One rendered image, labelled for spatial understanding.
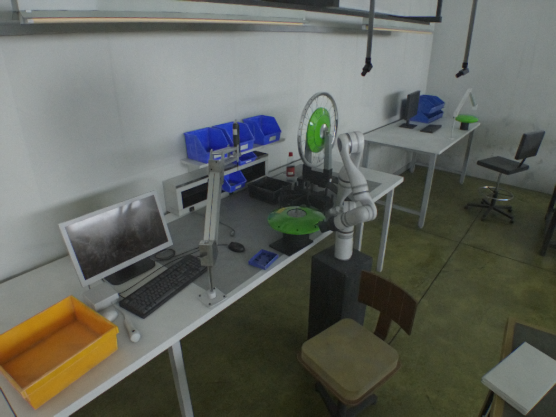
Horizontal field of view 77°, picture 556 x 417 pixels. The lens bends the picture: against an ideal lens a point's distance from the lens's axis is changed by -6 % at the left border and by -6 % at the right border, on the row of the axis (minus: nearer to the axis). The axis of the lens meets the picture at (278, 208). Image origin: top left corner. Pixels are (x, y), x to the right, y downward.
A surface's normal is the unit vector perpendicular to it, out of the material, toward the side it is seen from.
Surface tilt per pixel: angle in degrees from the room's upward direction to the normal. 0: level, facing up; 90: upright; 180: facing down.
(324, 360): 0
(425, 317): 0
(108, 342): 94
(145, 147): 90
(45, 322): 86
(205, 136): 90
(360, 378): 0
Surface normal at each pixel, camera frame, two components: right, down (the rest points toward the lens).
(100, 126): 0.78, 0.27
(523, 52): -0.63, 0.33
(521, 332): 0.00, -0.90
